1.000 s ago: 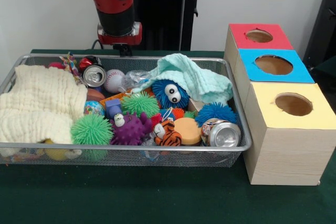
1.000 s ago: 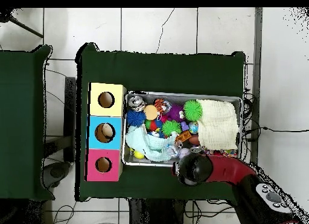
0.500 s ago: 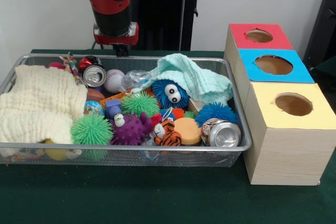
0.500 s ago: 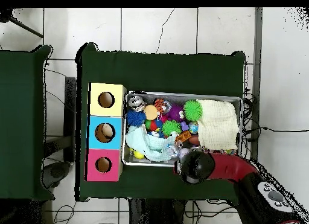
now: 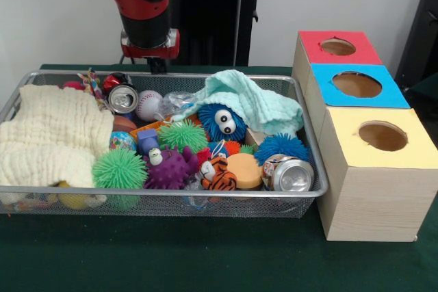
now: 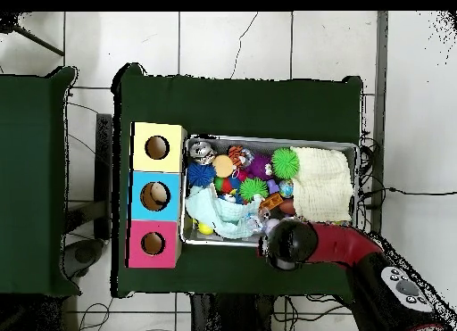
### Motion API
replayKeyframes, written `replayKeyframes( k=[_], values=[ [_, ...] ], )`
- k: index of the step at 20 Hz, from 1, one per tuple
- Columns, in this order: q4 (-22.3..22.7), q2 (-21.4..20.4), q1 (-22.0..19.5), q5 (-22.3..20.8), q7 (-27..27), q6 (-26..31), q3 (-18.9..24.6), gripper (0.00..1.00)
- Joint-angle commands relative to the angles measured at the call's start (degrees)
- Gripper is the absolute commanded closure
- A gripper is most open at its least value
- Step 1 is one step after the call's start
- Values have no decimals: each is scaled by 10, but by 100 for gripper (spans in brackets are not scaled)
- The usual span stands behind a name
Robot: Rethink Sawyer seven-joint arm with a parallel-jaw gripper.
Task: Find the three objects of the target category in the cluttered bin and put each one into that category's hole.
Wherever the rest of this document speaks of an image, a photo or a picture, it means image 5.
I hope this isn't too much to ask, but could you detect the cream waffle cloth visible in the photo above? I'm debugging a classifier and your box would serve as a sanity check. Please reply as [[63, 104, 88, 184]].
[[0, 83, 116, 189]]

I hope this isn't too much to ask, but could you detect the dark green table cloth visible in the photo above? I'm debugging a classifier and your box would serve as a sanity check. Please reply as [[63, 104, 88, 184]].
[[0, 62, 438, 292]]

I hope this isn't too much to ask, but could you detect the blue spiky ball with eyes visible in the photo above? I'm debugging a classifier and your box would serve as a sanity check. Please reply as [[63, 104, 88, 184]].
[[197, 103, 247, 142]]

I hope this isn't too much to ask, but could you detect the light blue waffle cloth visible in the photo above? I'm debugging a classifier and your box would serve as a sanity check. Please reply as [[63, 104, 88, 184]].
[[177, 69, 305, 135]]

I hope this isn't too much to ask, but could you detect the wooden box with three holes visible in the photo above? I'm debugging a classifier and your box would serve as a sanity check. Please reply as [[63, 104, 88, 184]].
[[292, 30, 438, 242]]

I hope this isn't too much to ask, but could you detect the black stand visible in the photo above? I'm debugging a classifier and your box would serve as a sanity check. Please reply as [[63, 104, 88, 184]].
[[395, 0, 438, 93]]

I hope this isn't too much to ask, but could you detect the green spiky rubber ball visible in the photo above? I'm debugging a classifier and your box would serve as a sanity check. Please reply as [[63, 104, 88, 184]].
[[92, 148, 149, 190]]

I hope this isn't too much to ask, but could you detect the shallow wire mesh bin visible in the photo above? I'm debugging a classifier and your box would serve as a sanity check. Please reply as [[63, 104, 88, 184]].
[[0, 70, 330, 220]]

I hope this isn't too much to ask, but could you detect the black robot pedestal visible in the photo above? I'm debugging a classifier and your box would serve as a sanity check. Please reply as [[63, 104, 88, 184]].
[[166, 0, 276, 66]]

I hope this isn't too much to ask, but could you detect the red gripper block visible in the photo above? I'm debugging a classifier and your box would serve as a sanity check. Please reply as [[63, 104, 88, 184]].
[[120, 29, 181, 74]]

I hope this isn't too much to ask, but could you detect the tiger plush toy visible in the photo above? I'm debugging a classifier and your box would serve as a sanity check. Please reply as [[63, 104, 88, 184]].
[[199, 155, 237, 191]]

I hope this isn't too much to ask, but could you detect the purple spiky toy with eyes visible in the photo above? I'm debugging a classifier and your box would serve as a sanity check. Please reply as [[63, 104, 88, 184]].
[[142, 146, 200, 190]]

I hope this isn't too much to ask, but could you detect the white baseball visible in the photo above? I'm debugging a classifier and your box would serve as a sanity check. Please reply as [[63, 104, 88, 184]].
[[135, 90, 164, 122]]

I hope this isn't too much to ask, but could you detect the green spiky toy with eyes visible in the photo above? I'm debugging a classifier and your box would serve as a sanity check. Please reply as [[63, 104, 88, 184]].
[[157, 119, 209, 155]]

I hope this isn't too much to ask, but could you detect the crushed silver drink can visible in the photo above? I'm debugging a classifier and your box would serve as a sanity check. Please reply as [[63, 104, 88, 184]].
[[261, 154, 315, 193]]

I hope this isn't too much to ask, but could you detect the blue spiky rubber ball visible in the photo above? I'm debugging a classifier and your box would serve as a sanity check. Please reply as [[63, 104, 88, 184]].
[[255, 133, 311, 166]]

